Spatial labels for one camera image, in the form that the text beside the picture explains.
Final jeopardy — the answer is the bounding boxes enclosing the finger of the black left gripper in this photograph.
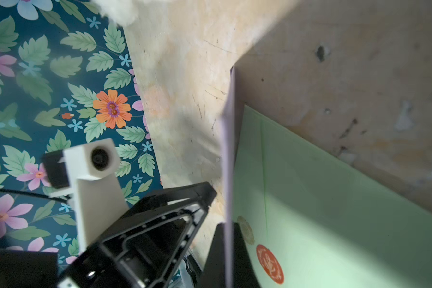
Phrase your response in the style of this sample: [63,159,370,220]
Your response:
[104,182,217,252]

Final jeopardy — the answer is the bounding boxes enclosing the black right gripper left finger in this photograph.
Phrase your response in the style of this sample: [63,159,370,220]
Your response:
[197,223,226,288]

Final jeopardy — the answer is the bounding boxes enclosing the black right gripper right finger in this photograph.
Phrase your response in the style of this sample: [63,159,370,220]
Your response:
[233,223,260,288]

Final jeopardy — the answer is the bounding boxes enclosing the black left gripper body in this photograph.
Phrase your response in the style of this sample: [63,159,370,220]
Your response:
[56,230,202,288]

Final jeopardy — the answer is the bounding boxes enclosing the light green envelope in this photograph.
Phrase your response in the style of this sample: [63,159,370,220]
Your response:
[232,107,432,288]

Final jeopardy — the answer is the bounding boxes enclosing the lilac purple envelope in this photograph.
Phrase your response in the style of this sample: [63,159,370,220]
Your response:
[220,67,238,288]

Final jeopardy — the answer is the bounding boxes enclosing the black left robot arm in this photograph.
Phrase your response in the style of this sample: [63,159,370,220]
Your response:
[0,182,217,288]

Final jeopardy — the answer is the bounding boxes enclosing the white plush bunny toy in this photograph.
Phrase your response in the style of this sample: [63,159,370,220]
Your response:
[92,0,174,26]

